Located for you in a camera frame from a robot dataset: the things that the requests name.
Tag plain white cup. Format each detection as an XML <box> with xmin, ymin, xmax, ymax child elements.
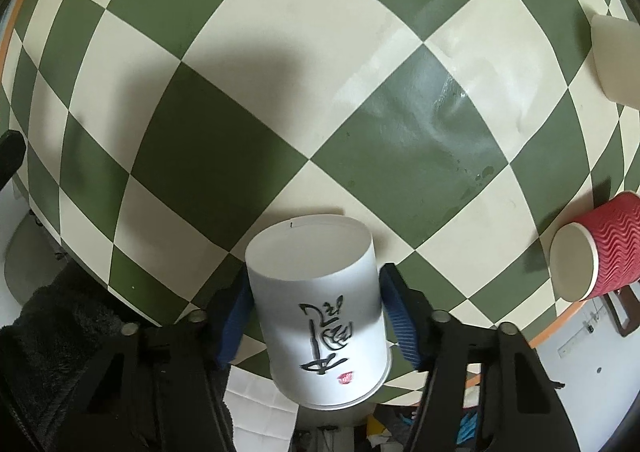
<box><xmin>590</xmin><ymin>13</ymin><xmax>640</xmax><ymax>103</ymax></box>

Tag red ribbed paper cup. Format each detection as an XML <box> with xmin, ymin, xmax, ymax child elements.
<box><xmin>549</xmin><ymin>191</ymin><xmax>640</xmax><ymax>303</ymax></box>

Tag white paper sheet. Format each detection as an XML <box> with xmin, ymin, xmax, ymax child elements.
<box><xmin>222</xmin><ymin>364</ymin><xmax>301</xmax><ymax>452</ymax></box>

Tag black fuzzy cloth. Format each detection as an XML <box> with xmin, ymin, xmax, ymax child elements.
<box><xmin>0</xmin><ymin>264</ymin><xmax>126</xmax><ymax>438</ymax></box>

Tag white cup with black print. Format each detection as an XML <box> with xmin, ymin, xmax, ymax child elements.
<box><xmin>244</xmin><ymin>213</ymin><xmax>391</xmax><ymax>408</ymax></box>

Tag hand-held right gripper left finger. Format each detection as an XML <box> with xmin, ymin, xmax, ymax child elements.
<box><xmin>64</xmin><ymin>274</ymin><xmax>256</xmax><ymax>452</ymax></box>

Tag brown wooden frame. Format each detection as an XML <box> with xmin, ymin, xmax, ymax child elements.
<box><xmin>606</xmin><ymin>285</ymin><xmax>640</xmax><ymax>336</ymax></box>

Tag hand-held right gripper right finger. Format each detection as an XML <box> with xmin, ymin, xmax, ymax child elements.
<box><xmin>378</xmin><ymin>262</ymin><xmax>583</xmax><ymax>452</ymax></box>

